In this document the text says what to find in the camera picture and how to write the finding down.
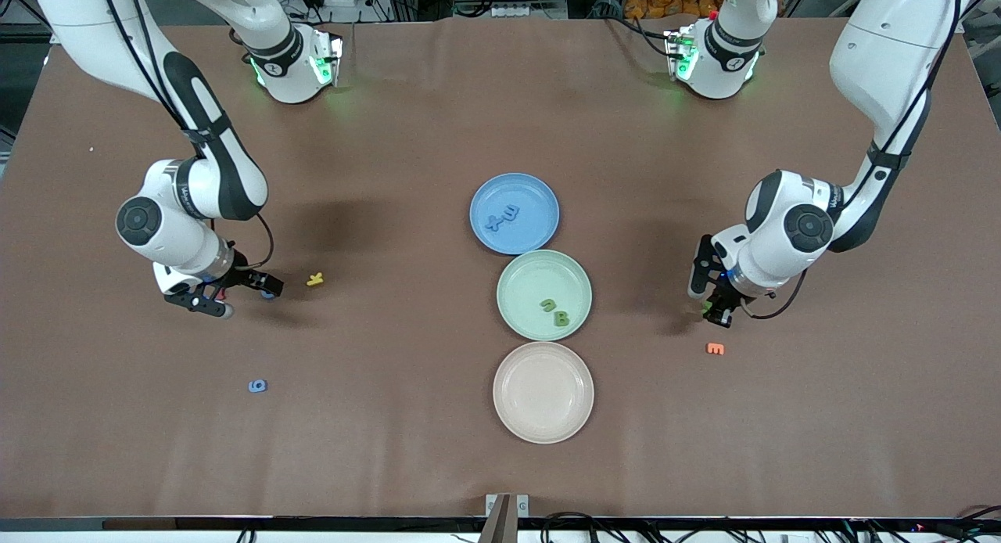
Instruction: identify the black cable loop bundle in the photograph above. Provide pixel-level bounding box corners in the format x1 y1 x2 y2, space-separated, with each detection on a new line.
540 512 626 543

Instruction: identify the beige plate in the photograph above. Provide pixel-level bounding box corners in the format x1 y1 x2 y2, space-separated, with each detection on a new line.
493 341 595 445

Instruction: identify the brown table cover sheet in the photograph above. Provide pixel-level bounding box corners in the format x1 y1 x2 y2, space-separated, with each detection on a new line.
0 17 1001 520

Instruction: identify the green plate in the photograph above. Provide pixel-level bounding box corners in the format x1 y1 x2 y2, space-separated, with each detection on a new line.
497 250 593 342

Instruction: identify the black base cable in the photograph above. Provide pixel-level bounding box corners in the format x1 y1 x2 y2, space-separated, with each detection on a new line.
606 11 675 59

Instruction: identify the blue plate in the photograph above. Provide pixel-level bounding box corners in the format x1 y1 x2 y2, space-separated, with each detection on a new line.
469 173 561 256

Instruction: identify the silver camera mount bracket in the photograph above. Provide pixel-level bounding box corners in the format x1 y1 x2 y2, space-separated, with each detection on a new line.
479 493 531 543

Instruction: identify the long white power strip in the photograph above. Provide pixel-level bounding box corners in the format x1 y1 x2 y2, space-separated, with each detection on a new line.
491 2 569 20

